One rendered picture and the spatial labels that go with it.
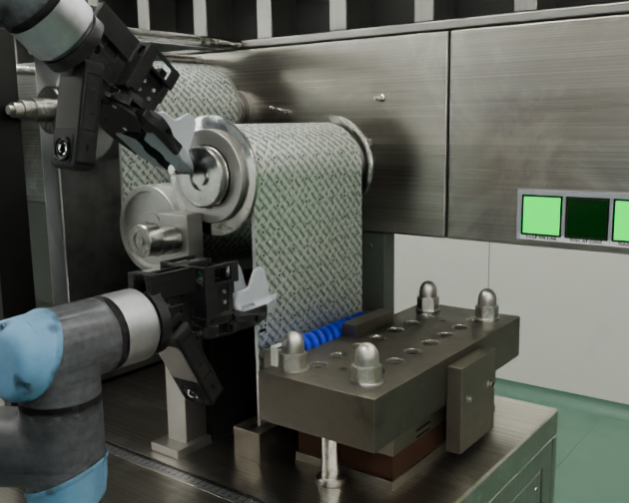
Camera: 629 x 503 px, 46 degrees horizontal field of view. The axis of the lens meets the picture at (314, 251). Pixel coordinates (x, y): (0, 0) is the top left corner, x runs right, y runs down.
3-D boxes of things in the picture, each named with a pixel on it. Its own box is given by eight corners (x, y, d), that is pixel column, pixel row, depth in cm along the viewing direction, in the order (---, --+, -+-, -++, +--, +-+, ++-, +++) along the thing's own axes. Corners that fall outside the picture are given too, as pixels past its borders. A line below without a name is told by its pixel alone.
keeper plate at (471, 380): (445, 450, 91) (446, 365, 89) (479, 424, 99) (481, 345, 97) (463, 456, 90) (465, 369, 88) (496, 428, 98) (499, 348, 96)
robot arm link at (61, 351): (-20, 403, 67) (-29, 312, 65) (83, 370, 76) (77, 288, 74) (30, 423, 62) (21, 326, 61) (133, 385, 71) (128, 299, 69)
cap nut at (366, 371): (343, 383, 81) (342, 343, 80) (361, 373, 84) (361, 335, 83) (371, 389, 79) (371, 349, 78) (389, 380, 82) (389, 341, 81)
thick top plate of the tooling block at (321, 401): (259, 419, 87) (257, 369, 86) (422, 337, 118) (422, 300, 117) (374, 453, 77) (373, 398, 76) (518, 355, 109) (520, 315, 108)
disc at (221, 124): (254, 245, 88) (169, 226, 97) (257, 245, 89) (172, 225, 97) (259, 120, 85) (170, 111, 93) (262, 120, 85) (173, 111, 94)
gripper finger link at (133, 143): (199, 142, 92) (155, 92, 85) (178, 180, 90) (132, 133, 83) (181, 141, 94) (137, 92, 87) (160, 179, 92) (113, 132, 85)
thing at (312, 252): (255, 357, 92) (251, 210, 89) (358, 316, 110) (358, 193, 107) (258, 358, 91) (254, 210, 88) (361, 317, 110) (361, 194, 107)
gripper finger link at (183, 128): (224, 141, 89) (175, 90, 83) (204, 181, 87) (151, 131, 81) (207, 142, 91) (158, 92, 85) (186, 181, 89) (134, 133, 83)
